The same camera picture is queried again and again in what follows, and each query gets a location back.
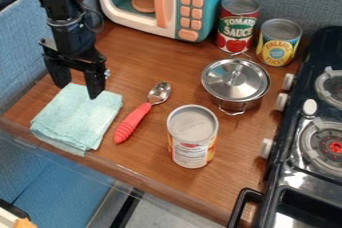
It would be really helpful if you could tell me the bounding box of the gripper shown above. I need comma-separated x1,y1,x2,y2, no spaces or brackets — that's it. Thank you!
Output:
37,17,113,101

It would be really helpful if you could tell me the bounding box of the silver lid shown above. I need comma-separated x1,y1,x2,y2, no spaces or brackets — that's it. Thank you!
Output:
200,57,272,102

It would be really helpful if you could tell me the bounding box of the green cloth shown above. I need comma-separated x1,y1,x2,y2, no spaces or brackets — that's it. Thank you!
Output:
29,82,125,158

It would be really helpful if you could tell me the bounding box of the toy microwave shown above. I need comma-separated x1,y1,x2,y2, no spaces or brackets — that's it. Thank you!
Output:
93,0,230,43

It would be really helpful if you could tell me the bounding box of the white orange can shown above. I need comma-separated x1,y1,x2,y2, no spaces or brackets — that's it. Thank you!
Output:
165,104,221,170

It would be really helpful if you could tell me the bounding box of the silver pot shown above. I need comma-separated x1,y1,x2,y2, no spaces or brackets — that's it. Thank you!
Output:
200,57,273,117

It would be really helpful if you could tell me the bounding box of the red tomato can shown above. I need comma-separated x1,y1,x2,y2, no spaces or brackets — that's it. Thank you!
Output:
215,0,262,55

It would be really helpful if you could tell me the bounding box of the yellow blue can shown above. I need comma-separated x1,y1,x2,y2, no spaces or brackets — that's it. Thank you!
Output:
255,18,305,68

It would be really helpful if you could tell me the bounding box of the toy stove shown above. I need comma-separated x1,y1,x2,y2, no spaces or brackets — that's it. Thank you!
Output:
225,25,342,228

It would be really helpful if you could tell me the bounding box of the red handled spoon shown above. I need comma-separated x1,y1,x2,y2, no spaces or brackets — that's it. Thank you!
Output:
112,80,173,145

